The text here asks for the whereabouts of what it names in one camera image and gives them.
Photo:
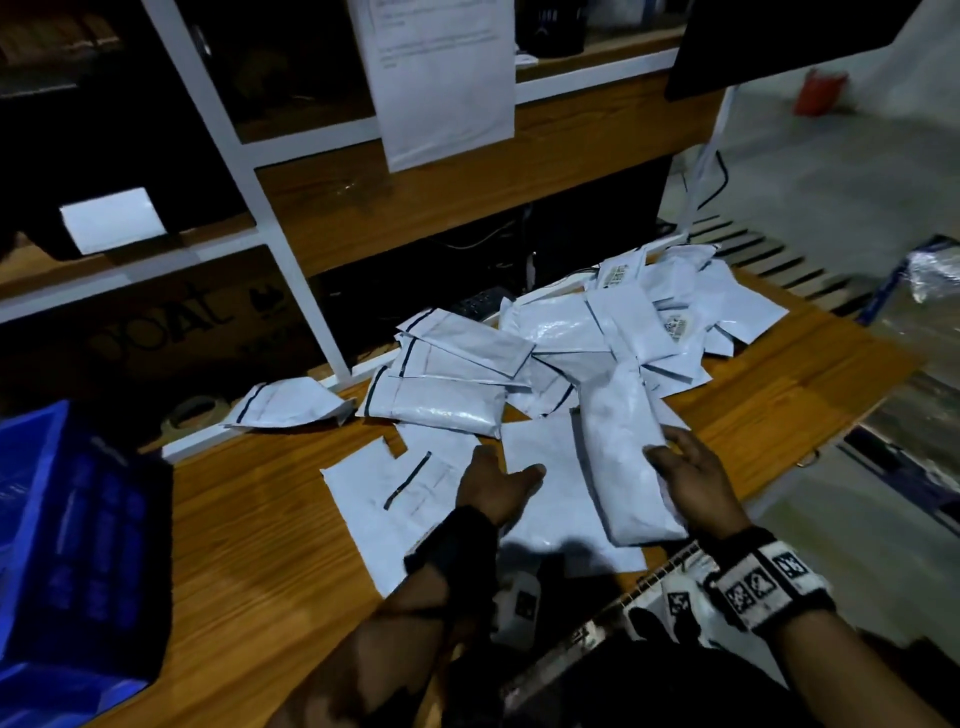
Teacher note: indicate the white metal shelf frame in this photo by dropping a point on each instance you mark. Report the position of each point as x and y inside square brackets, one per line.
[255, 210]

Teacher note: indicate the person's right hand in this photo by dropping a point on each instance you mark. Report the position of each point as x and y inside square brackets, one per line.
[701, 487]

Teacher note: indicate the blue plastic crate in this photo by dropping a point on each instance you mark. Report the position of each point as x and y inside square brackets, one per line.
[67, 570]

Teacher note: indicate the wooden shelf board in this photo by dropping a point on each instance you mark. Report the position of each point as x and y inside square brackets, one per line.
[420, 187]

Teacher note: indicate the person's dark clothing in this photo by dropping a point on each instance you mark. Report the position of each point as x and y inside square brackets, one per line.
[637, 675]

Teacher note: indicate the person's right thumb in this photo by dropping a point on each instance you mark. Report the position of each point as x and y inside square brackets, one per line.
[658, 457]

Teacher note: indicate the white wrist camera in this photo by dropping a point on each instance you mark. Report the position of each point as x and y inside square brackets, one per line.
[517, 607]

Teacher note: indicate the person's left hand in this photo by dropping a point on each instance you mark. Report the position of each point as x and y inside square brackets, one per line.
[487, 487]

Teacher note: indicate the black printer with white label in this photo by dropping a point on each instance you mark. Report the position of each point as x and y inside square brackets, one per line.
[112, 150]

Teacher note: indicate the roll of packing tape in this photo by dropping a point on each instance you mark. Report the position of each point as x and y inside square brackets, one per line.
[193, 416]

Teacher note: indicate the brown cardboard box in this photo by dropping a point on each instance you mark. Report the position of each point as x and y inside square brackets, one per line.
[165, 330]

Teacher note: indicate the white paper sheet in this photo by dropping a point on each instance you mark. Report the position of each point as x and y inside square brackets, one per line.
[442, 82]

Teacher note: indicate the person's right forearm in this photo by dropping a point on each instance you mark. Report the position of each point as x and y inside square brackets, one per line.
[847, 675]

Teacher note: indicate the white marker-printed wrist band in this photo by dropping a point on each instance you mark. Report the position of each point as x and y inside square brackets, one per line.
[765, 581]

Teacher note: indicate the black remote control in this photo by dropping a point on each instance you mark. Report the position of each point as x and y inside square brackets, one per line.
[481, 303]

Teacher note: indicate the person's left forearm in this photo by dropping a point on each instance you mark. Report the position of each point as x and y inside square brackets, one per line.
[390, 652]

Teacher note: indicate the person's left thumb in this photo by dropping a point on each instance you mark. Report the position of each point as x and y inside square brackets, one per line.
[525, 478]

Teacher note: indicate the orange bucket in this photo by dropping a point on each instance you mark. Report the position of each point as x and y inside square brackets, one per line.
[819, 91]

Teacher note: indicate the wooden pallet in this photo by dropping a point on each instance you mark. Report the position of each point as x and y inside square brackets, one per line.
[780, 262]

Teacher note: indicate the black monitor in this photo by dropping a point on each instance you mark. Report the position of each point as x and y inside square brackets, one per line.
[765, 37]

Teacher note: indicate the black container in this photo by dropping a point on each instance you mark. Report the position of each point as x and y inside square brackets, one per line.
[553, 26]

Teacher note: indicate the plastic wrapped blue load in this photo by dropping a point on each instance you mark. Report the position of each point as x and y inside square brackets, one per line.
[926, 277]

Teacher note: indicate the pile of white mailer packets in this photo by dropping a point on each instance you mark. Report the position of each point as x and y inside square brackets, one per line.
[465, 352]

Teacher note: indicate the long white mailer bag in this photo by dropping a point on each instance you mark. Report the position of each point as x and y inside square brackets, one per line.
[626, 457]

